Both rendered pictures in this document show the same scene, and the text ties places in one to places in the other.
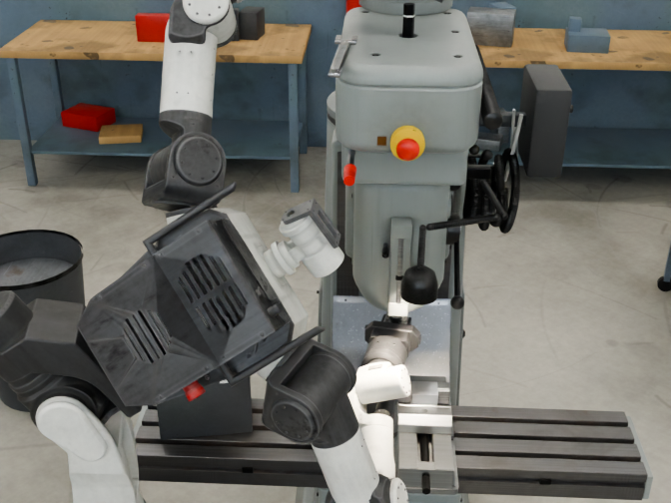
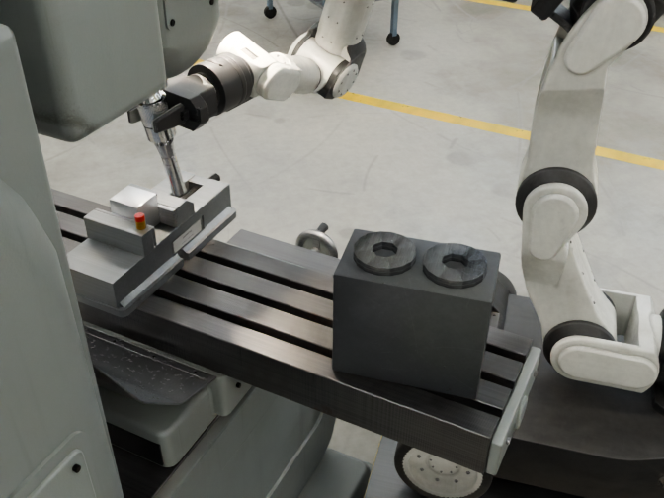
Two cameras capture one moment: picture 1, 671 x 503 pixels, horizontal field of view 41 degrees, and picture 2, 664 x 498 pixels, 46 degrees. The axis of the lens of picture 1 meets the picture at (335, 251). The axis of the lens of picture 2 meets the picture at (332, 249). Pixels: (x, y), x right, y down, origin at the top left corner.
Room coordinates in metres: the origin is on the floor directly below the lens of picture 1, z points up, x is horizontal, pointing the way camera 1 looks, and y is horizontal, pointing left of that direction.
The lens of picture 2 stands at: (2.59, 0.55, 1.78)
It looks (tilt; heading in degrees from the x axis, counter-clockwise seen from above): 36 degrees down; 203
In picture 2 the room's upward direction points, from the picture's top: 1 degrees clockwise
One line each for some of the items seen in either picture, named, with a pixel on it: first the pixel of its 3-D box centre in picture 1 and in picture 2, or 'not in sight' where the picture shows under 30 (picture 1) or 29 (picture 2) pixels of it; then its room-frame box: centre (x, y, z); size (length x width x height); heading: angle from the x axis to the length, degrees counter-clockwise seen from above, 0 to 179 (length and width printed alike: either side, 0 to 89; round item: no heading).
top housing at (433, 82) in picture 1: (405, 73); not in sight; (1.70, -0.14, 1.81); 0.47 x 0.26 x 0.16; 177
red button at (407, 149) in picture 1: (407, 148); not in sight; (1.44, -0.12, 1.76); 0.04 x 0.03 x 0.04; 87
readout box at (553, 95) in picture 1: (544, 120); not in sight; (1.97, -0.49, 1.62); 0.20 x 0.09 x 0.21; 177
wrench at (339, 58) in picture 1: (340, 55); not in sight; (1.54, -0.01, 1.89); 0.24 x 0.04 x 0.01; 174
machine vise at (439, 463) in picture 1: (423, 423); (149, 226); (1.66, -0.21, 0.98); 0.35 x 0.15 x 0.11; 177
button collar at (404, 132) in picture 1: (407, 143); not in sight; (1.46, -0.12, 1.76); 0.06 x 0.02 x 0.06; 87
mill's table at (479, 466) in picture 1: (384, 445); (186, 290); (1.69, -0.12, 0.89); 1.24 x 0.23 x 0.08; 87
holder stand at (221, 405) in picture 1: (204, 387); (414, 309); (1.73, 0.31, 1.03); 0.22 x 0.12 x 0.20; 98
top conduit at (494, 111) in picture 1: (479, 82); not in sight; (1.72, -0.28, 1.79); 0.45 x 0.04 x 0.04; 177
